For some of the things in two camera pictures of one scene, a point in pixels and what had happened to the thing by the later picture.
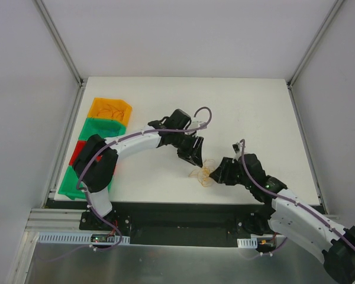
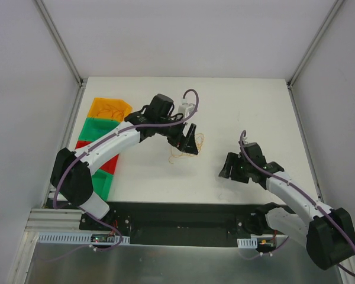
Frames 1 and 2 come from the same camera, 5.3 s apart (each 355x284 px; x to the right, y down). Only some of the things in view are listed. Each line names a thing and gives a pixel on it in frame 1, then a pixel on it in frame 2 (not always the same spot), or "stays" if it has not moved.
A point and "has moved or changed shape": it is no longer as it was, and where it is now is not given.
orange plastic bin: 115,109 stays
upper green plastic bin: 103,127 stays
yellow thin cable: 202,174 has moved or changed shape
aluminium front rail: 56,220 stays
